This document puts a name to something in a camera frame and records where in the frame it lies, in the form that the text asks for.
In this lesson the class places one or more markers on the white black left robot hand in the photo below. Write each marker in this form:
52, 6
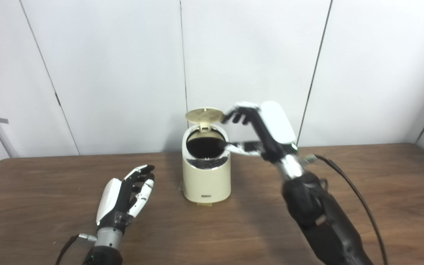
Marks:
109, 198

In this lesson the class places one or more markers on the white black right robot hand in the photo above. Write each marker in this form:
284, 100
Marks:
278, 123

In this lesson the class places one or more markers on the round cream bin lid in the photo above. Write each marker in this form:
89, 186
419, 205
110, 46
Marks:
204, 115

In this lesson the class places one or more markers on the cream-colored cylindrical bin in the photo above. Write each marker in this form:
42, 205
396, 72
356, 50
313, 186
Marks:
206, 180

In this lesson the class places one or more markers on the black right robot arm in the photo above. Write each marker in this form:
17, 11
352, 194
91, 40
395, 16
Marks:
318, 213

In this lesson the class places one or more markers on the black wall panel hinge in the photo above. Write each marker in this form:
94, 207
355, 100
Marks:
57, 99

